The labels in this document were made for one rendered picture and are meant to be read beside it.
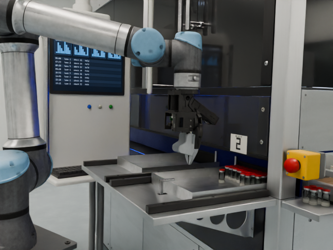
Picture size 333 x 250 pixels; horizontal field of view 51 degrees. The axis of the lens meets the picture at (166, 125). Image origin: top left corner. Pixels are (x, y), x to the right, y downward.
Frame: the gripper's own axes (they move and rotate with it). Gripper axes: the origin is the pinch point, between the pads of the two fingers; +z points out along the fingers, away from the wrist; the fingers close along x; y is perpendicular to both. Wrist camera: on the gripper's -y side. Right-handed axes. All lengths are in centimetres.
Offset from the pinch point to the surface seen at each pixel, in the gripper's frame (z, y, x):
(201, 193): 8.5, -0.3, 5.4
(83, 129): 0, 9, -89
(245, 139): -4.6, -23.0, -4.3
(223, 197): 9.6, -6.0, 7.5
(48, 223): 99, 3, -235
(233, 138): -4.0, -23.0, -10.4
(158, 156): 9, -16, -54
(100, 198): 40, -4, -101
